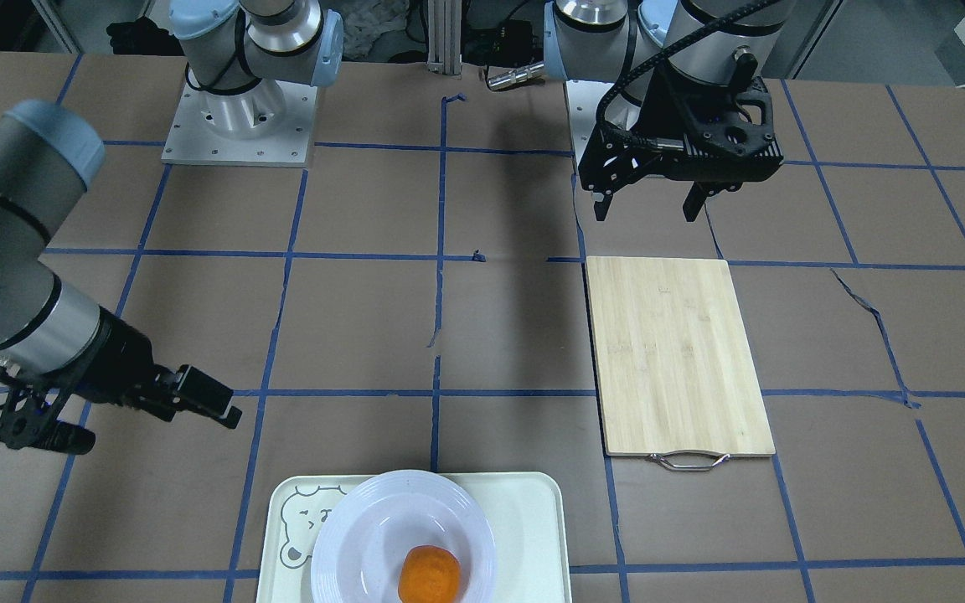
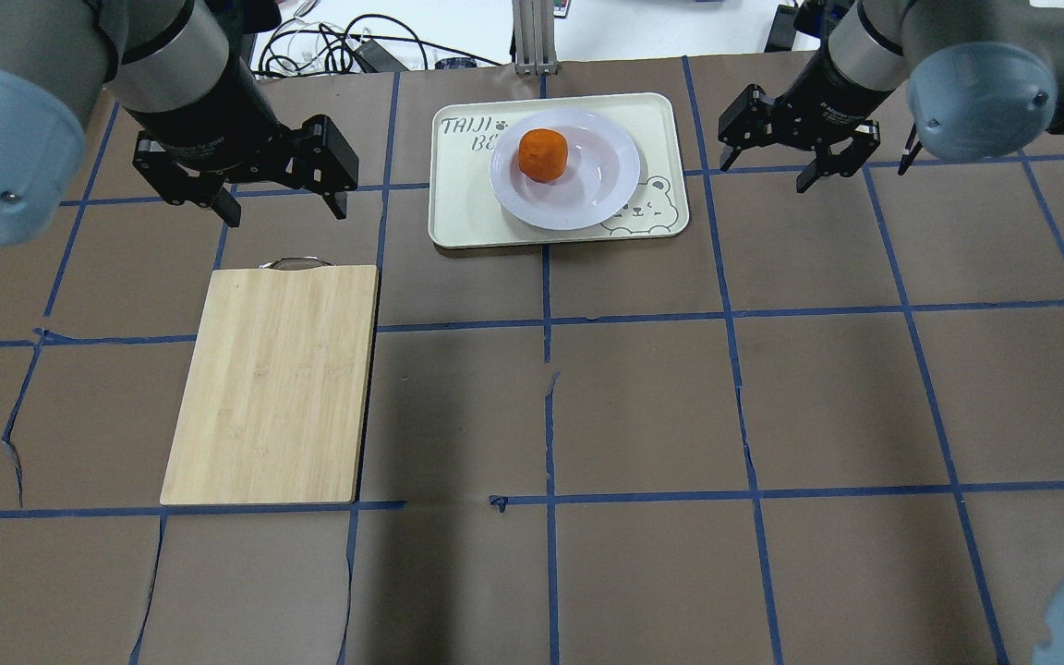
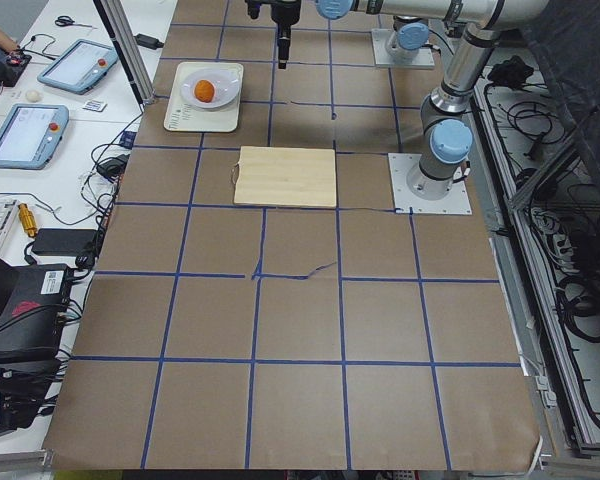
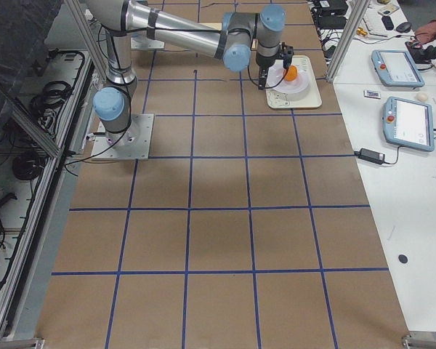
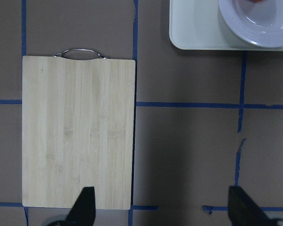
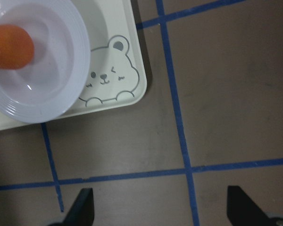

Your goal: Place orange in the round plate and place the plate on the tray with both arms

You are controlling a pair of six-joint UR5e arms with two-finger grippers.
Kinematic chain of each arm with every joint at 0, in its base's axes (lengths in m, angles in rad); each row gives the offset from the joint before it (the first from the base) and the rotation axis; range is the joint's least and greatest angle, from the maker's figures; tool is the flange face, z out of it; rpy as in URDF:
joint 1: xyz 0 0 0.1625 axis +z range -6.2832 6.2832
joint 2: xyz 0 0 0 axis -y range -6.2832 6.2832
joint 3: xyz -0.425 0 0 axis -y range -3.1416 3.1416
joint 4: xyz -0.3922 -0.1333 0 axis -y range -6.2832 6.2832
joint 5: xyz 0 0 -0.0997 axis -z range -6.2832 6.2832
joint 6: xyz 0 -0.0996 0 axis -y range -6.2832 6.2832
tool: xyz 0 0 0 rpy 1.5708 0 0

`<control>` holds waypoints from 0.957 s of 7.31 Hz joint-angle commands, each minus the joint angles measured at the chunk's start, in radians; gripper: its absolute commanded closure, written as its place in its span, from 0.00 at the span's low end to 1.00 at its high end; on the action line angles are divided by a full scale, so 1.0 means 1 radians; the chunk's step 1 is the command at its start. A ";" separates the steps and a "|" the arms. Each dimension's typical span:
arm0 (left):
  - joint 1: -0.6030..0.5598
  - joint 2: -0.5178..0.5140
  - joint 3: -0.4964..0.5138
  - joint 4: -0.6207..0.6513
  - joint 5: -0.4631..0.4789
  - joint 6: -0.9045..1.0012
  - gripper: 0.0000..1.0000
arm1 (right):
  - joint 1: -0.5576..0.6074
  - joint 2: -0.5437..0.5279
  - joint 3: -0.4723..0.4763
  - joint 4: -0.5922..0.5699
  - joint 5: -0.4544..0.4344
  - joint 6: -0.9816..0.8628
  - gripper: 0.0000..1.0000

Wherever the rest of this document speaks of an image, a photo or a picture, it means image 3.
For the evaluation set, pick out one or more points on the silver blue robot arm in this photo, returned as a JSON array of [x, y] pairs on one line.
[[448, 139]]

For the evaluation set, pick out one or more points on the small white ball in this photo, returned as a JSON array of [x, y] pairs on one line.
[[33, 96]]

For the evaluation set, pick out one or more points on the black flat power brick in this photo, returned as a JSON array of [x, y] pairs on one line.
[[63, 242]]

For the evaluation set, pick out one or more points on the cream rectangular tray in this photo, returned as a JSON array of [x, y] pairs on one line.
[[185, 113]]

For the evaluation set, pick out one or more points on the wooden cutting board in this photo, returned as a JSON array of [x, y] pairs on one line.
[[286, 177]]

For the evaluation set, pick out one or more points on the small blue white card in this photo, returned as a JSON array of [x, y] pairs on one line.
[[95, 106]]

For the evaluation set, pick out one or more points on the near blue teach pendant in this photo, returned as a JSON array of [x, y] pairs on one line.
[[30, 135]]

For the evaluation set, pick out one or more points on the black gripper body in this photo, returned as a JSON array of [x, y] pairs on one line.
[[283, 12]]

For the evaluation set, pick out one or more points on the orange fruit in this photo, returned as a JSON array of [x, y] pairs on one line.
[[204, 91]]

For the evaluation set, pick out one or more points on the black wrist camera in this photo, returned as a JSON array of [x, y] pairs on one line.
[[254, 8]]

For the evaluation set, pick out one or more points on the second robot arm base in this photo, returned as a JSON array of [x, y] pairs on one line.
[[409, 35]]

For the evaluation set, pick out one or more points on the aluminium frame post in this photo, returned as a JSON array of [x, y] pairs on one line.
[[115, 22]]

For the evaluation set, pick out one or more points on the far blue teach pendant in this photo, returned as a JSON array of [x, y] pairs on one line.
[[80, 67]]

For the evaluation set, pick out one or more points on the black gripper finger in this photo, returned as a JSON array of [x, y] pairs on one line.
[[283, 44]]

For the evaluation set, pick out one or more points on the black power adapter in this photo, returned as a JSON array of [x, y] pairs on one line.
[[148, 42]]

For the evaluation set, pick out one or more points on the black electronics box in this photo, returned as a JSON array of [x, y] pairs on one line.
[[32, 298]]

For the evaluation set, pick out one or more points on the brown paper table cover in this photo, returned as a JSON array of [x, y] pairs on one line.
[[219, 335]]

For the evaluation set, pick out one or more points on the white round plate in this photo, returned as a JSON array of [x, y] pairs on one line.
[[227, 84]]

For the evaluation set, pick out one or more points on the blue teach pendant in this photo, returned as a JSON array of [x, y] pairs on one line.
[[80, 67], [30, 135]]

